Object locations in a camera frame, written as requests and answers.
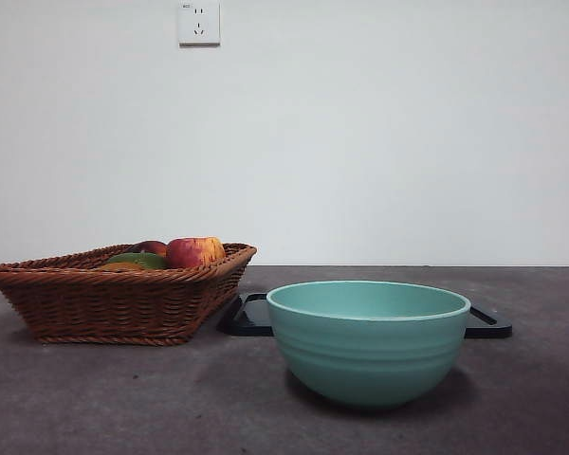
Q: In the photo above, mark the black rectangular tray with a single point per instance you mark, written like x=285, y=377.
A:
x=249, y=322

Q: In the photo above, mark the dark red fruit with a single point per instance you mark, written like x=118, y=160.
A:
x=151, y=247

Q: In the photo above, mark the brown wicker basket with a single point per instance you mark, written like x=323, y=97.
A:
x=109, y=303

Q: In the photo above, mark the green fruit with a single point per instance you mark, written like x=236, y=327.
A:
x=137, y=260

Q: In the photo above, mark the white wall socket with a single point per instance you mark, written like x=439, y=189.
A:
x=199, y=23

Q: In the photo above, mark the red and yellow apple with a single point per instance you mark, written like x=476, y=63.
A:
x=192, y=252

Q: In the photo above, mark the orange-brown kiwi fruit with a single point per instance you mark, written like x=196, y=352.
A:
x=121, y=267

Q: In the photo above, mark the teal ceramic bowl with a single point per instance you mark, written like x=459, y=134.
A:
x=365, y=360

